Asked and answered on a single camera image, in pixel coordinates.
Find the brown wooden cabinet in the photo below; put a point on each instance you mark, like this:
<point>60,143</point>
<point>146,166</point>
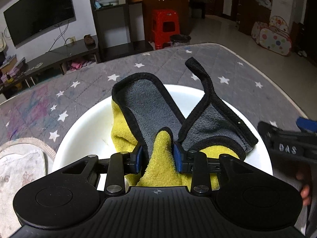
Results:
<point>148,17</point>

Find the red plastic stool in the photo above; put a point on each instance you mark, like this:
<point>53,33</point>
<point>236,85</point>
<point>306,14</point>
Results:
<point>161,17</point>

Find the brown leather shoe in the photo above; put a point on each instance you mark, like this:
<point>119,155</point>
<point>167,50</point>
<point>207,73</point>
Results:
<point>89,40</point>

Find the dark glass display shelf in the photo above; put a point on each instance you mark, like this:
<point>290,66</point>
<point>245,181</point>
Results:
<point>111,29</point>

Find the person's right hand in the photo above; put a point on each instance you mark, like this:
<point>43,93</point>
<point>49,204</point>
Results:
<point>305,193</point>

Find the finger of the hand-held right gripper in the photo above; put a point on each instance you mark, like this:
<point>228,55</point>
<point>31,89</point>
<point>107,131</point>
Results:
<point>307,123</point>

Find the pink box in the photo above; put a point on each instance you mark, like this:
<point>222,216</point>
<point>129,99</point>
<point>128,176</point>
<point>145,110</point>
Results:
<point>16,75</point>

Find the white bowl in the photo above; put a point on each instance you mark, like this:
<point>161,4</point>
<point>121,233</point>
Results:
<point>84,129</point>

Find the wall power outlet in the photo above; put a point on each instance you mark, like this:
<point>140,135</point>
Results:
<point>72,40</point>

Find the stained white towel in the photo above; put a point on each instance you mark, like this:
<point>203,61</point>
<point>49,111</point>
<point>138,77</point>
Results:
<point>19,178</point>

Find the black television stand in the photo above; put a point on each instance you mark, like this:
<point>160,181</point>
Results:
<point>69,52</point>

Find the polka dot play tent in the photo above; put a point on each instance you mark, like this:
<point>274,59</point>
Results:
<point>272,39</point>

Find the round white beige-rimmed pad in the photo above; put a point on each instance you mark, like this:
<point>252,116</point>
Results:
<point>37,142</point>

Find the cardboard box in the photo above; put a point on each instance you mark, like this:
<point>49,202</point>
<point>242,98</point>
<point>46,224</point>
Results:
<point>8,67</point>

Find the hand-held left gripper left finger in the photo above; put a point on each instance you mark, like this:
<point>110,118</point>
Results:
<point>138,158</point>

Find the pink slippers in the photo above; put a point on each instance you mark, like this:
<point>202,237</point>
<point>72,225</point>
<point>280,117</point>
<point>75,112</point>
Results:
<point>78,66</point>

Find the yellow and grey cloth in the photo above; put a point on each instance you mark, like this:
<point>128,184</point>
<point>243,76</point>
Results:
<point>148,104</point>

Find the black wall television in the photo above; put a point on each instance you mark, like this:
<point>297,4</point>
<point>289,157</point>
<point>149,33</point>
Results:
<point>37,10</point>

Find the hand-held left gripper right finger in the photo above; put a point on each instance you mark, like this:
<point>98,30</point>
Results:
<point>177,158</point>

